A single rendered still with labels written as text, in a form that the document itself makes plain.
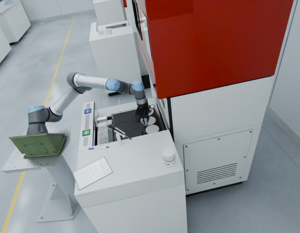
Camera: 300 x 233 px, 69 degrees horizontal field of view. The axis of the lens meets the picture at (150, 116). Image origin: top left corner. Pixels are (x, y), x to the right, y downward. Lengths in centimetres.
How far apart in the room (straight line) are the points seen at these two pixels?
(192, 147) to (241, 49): 77
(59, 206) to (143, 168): 143
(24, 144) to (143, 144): 87
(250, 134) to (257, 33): 79
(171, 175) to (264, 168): 148
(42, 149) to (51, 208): 94
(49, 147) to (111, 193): 66
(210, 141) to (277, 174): 106
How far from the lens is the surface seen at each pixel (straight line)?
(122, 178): 130
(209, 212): 224
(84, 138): 162
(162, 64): 122
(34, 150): 183
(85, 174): 139
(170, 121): 146
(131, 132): 162
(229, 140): 180
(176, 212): 167
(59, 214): 252
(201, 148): 174
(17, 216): 277
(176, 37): 119
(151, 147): 140
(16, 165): 193
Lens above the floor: 200
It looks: 40 degrees down
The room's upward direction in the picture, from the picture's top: 10 degrees counter-clockwise
